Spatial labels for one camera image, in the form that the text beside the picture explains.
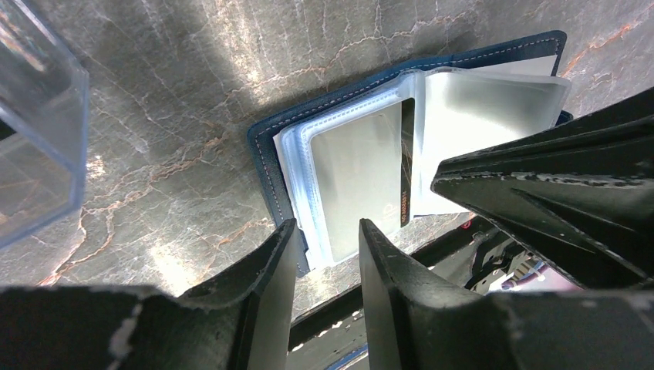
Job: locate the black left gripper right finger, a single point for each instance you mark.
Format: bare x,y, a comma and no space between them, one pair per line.
416,319

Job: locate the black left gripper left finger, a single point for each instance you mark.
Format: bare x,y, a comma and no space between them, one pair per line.
238,319

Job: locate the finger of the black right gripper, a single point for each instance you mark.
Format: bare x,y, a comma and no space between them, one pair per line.
579,195

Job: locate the blue leather card holder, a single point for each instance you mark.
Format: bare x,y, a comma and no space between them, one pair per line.
335,159

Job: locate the black VIP card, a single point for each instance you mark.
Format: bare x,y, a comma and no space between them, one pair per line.
406,141

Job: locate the clear acrylic card box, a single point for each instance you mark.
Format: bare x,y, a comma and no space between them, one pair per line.
44,124

